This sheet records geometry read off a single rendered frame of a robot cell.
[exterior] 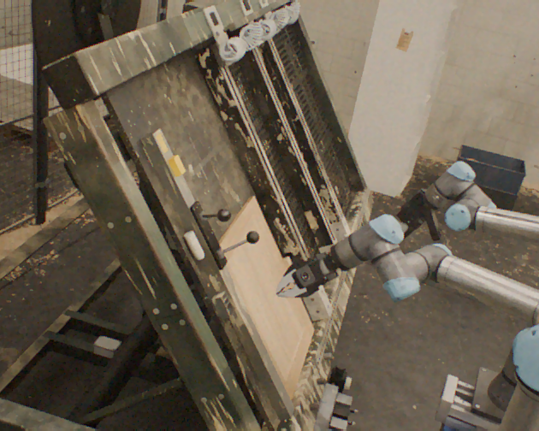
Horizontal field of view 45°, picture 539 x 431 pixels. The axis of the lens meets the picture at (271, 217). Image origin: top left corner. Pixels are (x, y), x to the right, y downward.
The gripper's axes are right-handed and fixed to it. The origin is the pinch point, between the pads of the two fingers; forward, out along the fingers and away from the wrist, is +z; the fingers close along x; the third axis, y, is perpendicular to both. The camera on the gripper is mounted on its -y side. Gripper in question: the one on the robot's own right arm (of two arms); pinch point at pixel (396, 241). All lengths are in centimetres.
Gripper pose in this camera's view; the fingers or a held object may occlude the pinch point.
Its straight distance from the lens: 223.8
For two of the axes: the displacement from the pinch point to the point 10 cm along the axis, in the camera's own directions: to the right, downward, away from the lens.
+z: -5.7, 6.3, 5.3
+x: -3.8, 3.7, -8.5
